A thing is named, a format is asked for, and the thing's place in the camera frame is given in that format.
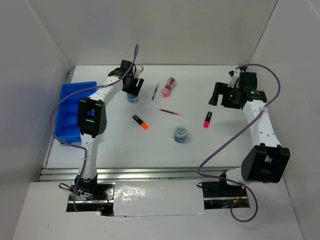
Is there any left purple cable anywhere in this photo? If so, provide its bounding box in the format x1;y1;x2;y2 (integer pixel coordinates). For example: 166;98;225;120
49;44;140;213

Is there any blue pen refill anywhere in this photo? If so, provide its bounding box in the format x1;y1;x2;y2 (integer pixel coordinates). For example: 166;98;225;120
151;82;160;101

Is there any pink eraser tube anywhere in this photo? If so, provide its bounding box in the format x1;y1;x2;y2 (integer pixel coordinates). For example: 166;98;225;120
161;77;176;98

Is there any orange pen refill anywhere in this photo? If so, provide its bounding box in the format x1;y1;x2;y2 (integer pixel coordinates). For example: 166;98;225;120
159;108;184;117

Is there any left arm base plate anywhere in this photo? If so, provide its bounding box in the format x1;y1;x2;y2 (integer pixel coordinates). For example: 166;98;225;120
66;184;115;217

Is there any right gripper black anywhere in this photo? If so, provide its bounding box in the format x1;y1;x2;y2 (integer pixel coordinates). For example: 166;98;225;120
208;82;242;110

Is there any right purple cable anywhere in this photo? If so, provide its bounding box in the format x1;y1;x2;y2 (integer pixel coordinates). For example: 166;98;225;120
197;63;282;223

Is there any blue compartment bin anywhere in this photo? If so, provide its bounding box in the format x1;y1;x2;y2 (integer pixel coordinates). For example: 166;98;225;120
54;81;97;144

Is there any pink black highlighter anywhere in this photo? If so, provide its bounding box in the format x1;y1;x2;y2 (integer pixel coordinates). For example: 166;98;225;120
203;111;213;128

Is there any orange black highlighter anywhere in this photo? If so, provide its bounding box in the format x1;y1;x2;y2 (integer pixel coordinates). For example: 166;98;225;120
132;115;149;130

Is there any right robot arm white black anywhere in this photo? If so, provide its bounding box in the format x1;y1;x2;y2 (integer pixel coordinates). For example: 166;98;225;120
209;70;291;196

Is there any purple cable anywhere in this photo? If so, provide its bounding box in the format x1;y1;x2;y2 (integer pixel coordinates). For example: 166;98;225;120
49;44;140;213
197;63;282;223

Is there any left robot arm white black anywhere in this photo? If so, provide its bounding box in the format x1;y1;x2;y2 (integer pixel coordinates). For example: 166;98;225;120
74;60;144;200

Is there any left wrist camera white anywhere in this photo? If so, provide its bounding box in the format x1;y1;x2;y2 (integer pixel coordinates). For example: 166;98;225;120
131;65;144;79

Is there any blue white round jar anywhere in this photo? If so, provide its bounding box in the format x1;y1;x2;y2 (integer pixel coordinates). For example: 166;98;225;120
126;93;139;103
173;125;188;143

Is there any aluminium rail frame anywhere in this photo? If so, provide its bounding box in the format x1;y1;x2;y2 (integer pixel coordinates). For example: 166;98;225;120
38;67;248;183

